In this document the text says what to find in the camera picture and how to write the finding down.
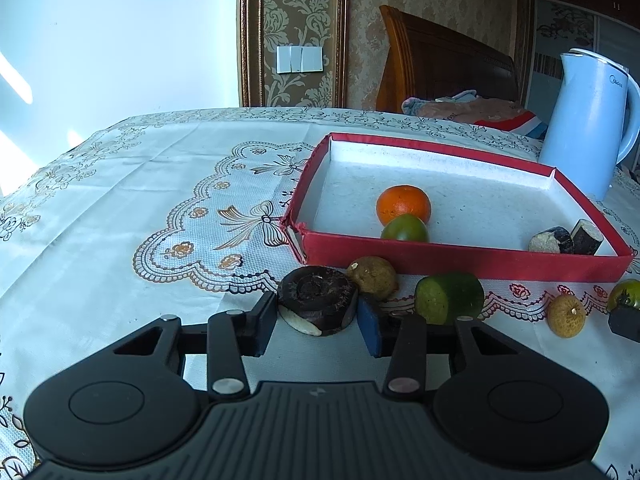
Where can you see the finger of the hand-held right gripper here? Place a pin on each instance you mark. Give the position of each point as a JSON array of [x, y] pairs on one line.
[[626, 325]]

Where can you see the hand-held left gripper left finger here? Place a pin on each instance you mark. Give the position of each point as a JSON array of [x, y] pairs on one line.
[[262, 325]]

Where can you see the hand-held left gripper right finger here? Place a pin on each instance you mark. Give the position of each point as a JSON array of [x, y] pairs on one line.
[[370, 327]]

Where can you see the green tangerine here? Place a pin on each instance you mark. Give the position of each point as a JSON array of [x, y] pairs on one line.
[[627, 292], [405, 230]]

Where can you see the dark round ringed fruit piece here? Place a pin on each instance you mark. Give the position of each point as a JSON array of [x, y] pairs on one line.
[[320, 290]]

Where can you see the round grainy cake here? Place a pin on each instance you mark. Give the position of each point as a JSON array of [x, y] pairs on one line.
[[589, 237]]

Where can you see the dark sugarcane piece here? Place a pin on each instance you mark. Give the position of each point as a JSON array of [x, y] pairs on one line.
[[550, 241]]

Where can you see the red shallow cardboard box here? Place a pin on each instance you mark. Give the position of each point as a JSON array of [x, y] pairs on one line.
[[475, 260]]

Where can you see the orange tangerine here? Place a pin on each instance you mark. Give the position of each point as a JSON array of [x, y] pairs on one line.
[[404, 202]]

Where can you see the brown longan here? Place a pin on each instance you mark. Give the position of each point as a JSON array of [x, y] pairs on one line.
[[372, 275], [565, 315]]

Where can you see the green cucumber piece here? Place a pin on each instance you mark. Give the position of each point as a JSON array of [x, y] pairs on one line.
[[450, 296]]

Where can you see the white electric kettle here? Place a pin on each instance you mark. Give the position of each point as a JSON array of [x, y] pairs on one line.
[[585, 130]]

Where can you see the striped bedding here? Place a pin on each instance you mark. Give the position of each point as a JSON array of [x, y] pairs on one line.
[[515, 125]]

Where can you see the pink patterned blanket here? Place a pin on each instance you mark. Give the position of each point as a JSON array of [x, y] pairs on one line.
[[470, 107]]

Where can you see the wooden headboard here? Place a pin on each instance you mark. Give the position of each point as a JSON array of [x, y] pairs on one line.
[[440, 70]]

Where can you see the white wall light switch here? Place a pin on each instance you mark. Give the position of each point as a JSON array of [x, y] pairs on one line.
[[300, 59]]

